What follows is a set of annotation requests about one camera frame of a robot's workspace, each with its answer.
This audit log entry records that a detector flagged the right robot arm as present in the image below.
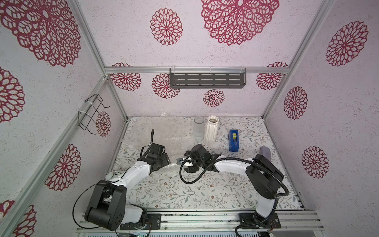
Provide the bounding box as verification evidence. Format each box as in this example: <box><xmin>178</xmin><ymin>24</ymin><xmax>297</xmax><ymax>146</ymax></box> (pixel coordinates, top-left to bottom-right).
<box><xmin>176</xmin><ymin>144</ymin><xmax>289</xmax><ymax>232</ymax></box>

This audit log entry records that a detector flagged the grey slotted wall shelf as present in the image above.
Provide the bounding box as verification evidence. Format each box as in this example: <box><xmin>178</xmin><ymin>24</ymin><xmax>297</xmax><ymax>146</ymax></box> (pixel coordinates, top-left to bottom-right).
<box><xmin>169</xmin><ymin>68</ymin><xmax>247</xmax><ymax>89</ymax></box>

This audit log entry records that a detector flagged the blue tape dispenser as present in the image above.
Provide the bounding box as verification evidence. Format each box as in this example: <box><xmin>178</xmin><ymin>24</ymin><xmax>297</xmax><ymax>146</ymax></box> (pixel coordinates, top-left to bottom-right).
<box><xmin>229</xmin><ymin>129</ymin><xmax>239</xmax><ymax>153</ymax></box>

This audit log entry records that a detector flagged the black wire wall rack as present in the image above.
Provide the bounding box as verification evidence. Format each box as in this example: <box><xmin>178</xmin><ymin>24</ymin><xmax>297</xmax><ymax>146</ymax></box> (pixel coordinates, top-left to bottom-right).
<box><xmin>77</xmin><ymin>93</ymin><xmax>110</xmax><ymax>136</ymax></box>

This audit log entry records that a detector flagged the clear bubble wrap sheet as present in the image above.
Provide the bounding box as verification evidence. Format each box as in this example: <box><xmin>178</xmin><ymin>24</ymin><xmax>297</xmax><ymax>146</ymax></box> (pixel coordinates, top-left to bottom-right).
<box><xmin>112</xmin><ymin>116</ymin><xmax>198</xmax><ymax>170</ymax></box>

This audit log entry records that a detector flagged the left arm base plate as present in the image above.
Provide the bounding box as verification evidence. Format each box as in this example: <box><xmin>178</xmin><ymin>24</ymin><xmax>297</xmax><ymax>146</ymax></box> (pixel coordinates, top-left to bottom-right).
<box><xmin>119</xmin><ymin>213</ymin><xmax>161</xmax><ymax>230</ymax></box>

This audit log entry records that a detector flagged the clear glass vase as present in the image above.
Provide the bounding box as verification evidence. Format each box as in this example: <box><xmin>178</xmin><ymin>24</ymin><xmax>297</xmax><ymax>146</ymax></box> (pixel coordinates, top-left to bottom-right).
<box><xmin>192</xmin><ymin>117</ymin><xmax>205</xmax><ymax>143</ymax></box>

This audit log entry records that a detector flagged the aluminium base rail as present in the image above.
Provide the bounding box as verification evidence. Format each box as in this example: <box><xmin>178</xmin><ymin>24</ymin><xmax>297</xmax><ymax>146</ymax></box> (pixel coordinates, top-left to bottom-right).
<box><xmin>75</xmin><ymin>209</ymin><xmax>325</xmax><ymax>235</ymax></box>

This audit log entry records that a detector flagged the white alarm clock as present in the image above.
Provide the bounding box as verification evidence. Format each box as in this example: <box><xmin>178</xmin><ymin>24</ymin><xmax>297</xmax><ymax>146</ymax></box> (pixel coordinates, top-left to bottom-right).
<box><xmin>105</xmin><ymin>170</ymin><xmax>125</xmax><ymax>182</ymax></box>

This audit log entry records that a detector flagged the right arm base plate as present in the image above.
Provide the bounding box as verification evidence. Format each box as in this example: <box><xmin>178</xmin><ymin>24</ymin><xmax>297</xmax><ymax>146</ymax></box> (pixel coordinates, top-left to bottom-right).
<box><xmin>238</xmin><ymin>212</ymin><xmax>282</xmax><ymax>229</ymax></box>

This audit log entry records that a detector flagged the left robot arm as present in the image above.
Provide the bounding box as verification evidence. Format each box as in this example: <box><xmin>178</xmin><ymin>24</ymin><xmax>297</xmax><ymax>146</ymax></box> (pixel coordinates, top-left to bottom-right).
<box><xmin>84</xmin><ymin>138</ymin><xmax>170</xmax><ymax>232</ymax></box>

